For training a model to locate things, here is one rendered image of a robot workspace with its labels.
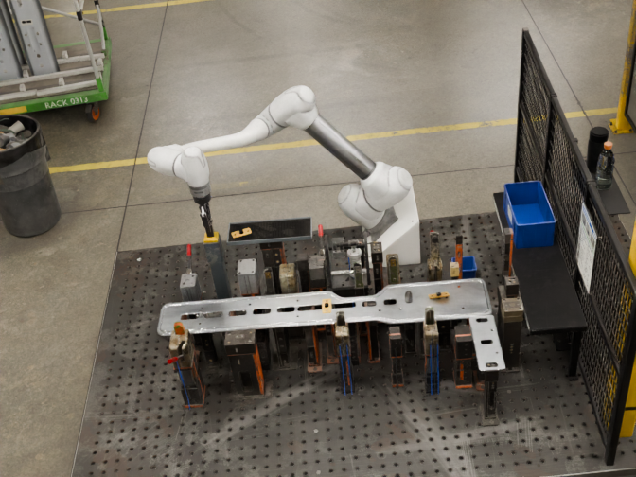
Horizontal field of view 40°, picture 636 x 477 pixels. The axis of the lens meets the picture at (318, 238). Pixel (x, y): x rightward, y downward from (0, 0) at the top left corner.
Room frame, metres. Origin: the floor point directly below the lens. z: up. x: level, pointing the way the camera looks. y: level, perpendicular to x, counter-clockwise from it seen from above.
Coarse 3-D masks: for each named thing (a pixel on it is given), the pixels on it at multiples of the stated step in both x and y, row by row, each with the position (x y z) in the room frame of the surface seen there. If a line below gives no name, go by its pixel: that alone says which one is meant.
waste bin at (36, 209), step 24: (0, 120) 5.03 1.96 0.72; (24, 120) 5.08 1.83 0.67; (0, 144) 4.78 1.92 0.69; (24, 144) 4.71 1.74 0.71; (0, 168) 4.65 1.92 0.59; (24, 168) 4.69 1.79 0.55; (48, 168) 4.92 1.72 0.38; (0, 192) 4.69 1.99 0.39; (24, 192) 4.69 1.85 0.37; (48, 192) 4.81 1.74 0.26; (0, 216) 4.79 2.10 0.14; (24, 216) 4.68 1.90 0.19; (48, 216) 4.76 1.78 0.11
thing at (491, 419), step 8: (488, 376) 2.17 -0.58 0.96; (496, 376) 2.17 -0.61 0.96; (488, 384) 2.18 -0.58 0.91; (496, 384) 2.18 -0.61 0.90; (488, 392) 2.18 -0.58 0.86; (496, 392) 2.18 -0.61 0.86; (488, 400) 2.18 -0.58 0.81; (480, 408) 2.23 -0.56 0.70; (488, 408) 2.18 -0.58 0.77; (488, 416) 2.18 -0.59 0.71; (496, 416) 2.18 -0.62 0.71; (488, 424) 2.15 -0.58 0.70; (496, 424) 2.14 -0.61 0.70
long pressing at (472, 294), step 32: (384, 288) 2.69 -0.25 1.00; (416, 288) 2.66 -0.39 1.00; (448, 288) 2.64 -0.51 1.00; (480, 288) 2.62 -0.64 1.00; (160, 320) 2.67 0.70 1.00; (192, 320) 2.64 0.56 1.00; (224, 320) 2.61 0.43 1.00; (256, 320) 2.59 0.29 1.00; (288, 320) 2.57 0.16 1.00; (320, 320) 2.55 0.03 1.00; (352, 320) 2.53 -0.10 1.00; (384, 320) 2.50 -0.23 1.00; (416, 320) 2.48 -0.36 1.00
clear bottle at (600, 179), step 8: (608, 144) 2.64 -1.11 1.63; (608, 152) 2.63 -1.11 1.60; (600, 160) 2.63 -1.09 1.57; (608, 160) 2.62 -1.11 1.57; (600, 168) 2.62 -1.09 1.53; (608, 168) 2.61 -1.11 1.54; (600, 176) 2.62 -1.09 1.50; (608, 176) 2.61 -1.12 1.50; (600, 184) 2.62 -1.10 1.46; (608, 184) 2.61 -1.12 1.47
